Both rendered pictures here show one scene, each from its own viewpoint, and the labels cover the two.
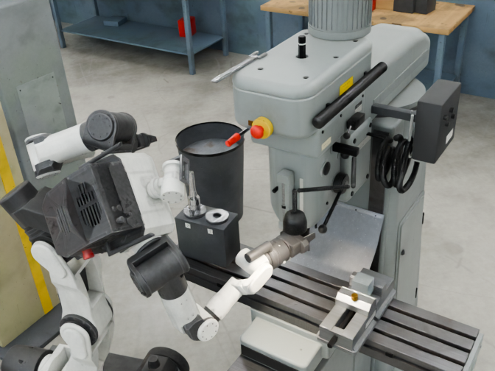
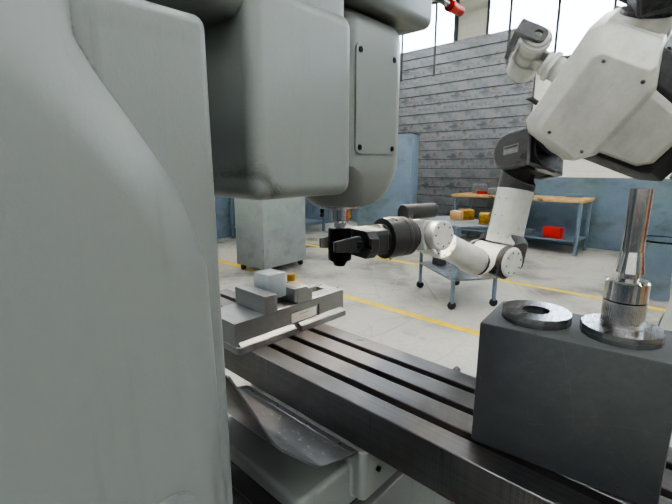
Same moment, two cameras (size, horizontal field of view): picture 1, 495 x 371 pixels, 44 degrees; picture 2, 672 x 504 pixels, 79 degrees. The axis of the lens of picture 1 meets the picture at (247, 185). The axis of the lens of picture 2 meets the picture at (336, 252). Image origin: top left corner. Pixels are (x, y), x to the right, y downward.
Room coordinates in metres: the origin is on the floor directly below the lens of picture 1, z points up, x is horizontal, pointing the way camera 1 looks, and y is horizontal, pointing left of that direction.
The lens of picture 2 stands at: (2.50, -0.08, 1.38)
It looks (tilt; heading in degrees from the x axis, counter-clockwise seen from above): 12 degrees down; 188
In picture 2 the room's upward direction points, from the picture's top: straight up
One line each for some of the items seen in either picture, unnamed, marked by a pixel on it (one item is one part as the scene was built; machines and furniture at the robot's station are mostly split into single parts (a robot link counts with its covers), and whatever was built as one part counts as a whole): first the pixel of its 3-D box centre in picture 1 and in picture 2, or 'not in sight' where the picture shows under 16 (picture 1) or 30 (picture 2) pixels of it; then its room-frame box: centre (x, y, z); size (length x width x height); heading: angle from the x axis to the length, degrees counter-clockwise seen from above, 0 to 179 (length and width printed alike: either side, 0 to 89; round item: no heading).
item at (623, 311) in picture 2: (194, 204); (623, 306); (1.96, 0.21, 1.21); 0.05 x 0.05 x 0.05
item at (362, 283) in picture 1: (362, 285); (269, 283); (1.56, -0.37, 1.10); 0.06 x 0.05 x 0.06; 54
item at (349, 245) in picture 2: not in sight; (348, 246); (1.72, -0.16, 1.23); 0.06 x 0.02 x 0.03; 130
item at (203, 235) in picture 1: (208, 232); (568, 384); (1.94, 0.17, 1.09); 0.22 x 0.12 x 0.20; 62
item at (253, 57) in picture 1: (239, 66); not in sight; (1.63, 0.00, 1.89); 0.24 x 0.04 x 0.01; 144
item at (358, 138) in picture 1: (329, 152); (255, 110); (1.85, -0.30, 1.47); 0.24 x 0.19 x 0.26; 55
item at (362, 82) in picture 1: (351, 92); not in sight; (1.64, -0.32, 1.79); 0.45 x 0.04 x 0.04; 145
